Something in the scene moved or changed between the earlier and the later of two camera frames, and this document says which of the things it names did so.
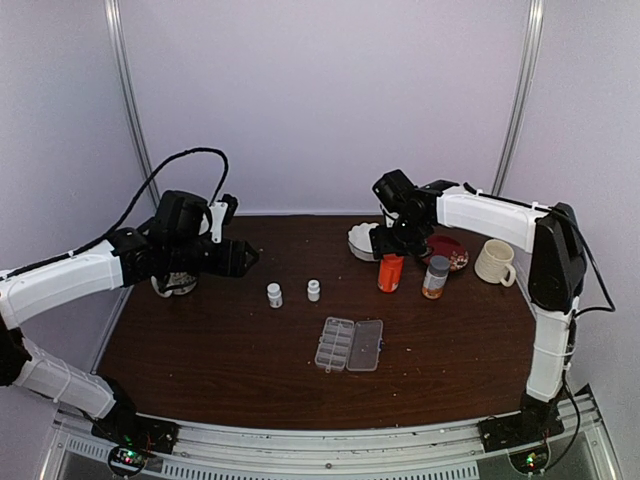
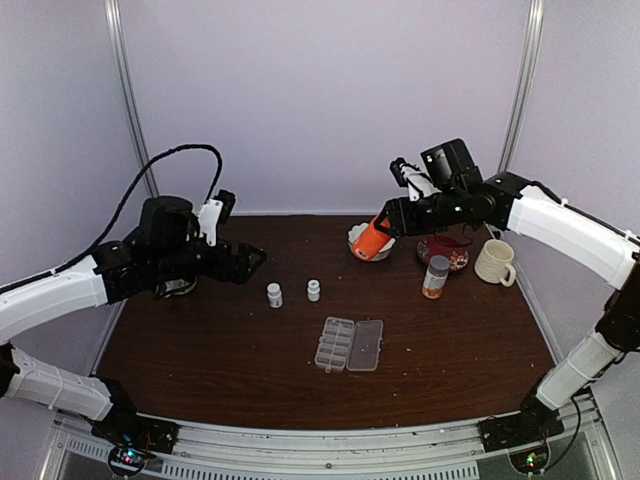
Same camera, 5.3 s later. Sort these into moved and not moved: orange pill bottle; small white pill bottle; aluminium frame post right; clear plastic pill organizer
Moved: orange pill bottle
Not moved: aluminium frame post right; small white pill bottle; clear plastic pill organizer
